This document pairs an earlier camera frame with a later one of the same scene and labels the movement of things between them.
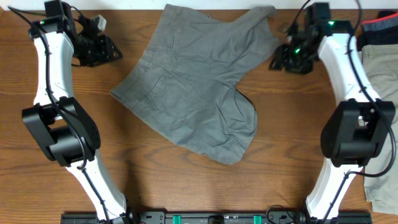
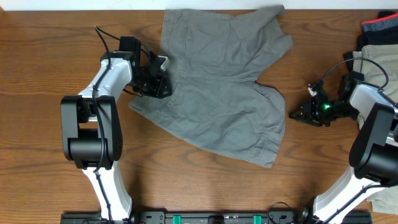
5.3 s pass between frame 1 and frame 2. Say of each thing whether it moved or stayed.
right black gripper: moved
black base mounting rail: stayed
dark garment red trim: stayed
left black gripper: moved
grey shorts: moved
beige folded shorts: stayed
